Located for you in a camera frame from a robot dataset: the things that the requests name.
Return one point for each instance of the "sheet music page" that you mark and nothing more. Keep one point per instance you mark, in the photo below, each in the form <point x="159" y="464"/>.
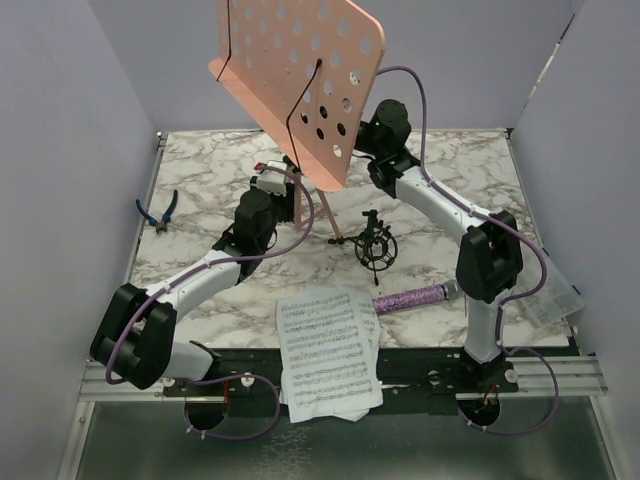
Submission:
<point x="325" y="354"/>
<point x="370" y="321"/>

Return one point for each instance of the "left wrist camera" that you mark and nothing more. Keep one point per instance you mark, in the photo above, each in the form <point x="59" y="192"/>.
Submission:
<point x="271" y="177"/>

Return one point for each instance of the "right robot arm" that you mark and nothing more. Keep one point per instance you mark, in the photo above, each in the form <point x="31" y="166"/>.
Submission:
<point x="489" y="258"/>

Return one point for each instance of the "pink music stand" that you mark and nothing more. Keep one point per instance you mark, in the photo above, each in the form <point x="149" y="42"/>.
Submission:
<point x="303" y="70"/>

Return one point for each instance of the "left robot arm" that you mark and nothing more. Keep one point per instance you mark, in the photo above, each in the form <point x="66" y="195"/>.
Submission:
<point x="136" y="336"/>

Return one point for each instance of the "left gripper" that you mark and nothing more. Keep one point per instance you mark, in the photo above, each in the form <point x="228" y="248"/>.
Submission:
<point x="285" y="203"/>

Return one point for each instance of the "black microphone shock mount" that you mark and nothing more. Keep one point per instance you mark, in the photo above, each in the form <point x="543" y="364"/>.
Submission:
<point x="375" y="247"/>

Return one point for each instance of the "purple glitter microphone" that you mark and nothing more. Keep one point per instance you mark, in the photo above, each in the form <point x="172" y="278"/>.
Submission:
<point x="419" y="297"/>

